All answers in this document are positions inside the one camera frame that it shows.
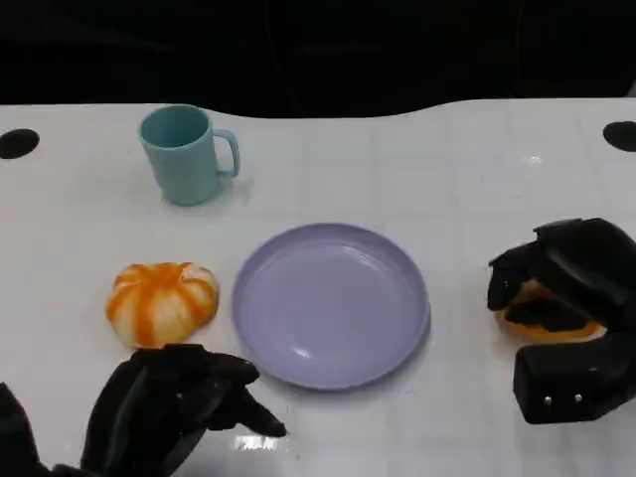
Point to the lilac plate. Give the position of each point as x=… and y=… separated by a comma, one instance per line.
x=330, y=305

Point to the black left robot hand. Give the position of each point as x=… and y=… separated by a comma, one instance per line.
x=154, y=412

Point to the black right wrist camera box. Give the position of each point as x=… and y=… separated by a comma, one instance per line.
x=561, y=382

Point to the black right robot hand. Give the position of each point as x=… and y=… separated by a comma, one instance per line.
x=586, y=268

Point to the orange white toy bread roll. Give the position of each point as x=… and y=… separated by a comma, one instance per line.
x=561, y=334
x=161, y=303

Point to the pale green mug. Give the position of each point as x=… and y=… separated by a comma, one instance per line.
x=181, y=156

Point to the black round table grommet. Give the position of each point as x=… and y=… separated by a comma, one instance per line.
x=622, y=135
x=17, y=144

